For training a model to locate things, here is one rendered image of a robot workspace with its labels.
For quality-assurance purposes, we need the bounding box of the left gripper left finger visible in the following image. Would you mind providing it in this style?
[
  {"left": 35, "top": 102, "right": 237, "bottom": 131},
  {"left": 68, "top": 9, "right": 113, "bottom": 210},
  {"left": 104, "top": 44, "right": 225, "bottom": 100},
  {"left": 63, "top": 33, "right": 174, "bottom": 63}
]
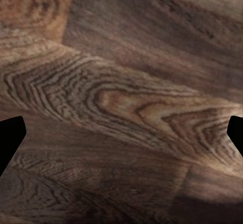
[{"left": 0, "top": 116, "right": 26, "bottom": 176}]

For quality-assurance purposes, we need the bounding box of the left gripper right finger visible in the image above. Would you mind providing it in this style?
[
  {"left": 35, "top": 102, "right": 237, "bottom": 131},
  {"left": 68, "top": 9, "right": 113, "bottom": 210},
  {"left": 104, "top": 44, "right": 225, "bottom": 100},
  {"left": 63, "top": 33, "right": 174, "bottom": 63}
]
[{"left": 227, "top": 116, "right": 243, "bottom": 156}]

